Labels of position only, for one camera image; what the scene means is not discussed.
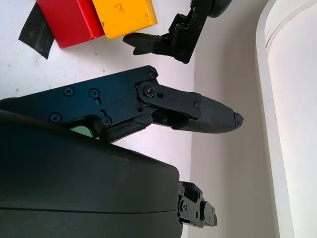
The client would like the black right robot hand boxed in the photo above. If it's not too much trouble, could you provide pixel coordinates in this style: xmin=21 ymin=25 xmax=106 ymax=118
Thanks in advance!
xmin=0 ymin=65 xmax=245 ymax=238

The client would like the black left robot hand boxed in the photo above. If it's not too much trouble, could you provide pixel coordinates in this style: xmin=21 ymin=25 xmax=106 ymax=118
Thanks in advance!
xmin=123 ymin=0 xmax=233 ymax=64

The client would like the green wooden block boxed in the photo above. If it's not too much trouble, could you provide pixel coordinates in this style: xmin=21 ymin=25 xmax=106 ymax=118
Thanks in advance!
xmin=69 ymin=125 xmax=93 ymax=138

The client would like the yellow wooden block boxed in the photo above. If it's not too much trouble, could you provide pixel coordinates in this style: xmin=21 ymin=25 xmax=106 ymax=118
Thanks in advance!
xmin=92 ymin=0 xmax=158 ymax=40

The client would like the red wooden block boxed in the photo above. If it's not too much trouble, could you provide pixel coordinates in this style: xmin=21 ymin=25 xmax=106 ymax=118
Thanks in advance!
xmin=36 ymin=0 xmax=106 ymax=49

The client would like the white rounded column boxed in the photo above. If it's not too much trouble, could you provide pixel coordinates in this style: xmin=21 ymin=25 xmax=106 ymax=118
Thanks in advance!
xmin=256 ymin=0 xmax=317 ymax=238

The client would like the black tape strip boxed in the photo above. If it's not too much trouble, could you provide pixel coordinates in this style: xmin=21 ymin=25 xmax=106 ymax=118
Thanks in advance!
xmin=18 ymin=4 xmax=55 ymax=60

